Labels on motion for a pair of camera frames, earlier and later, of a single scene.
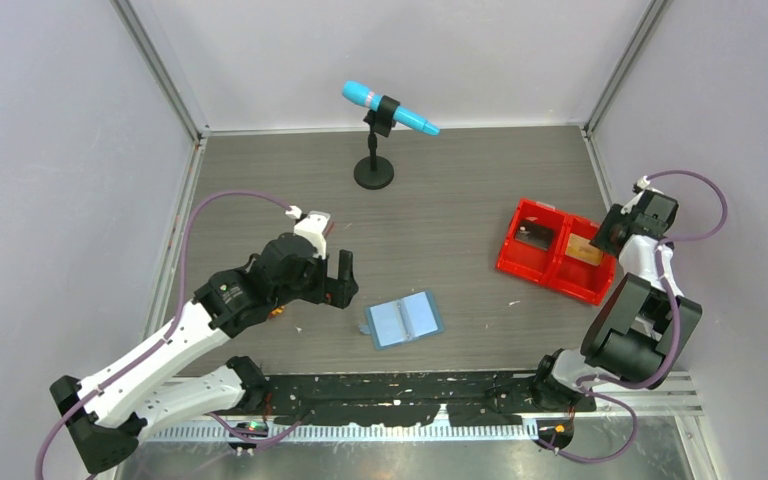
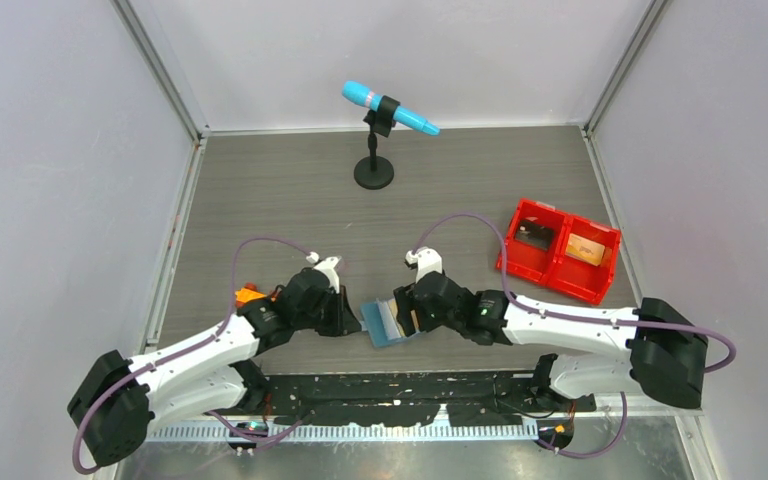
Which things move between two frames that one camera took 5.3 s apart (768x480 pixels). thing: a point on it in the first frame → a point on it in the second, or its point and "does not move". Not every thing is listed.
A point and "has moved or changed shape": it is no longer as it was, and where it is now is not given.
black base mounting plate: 386,399 does not move
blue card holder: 402,320 has moved or changed shape
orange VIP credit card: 581,248 does not move
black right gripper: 601,237 → 407,303
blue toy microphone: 359,93 does not move
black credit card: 535,235 does not move
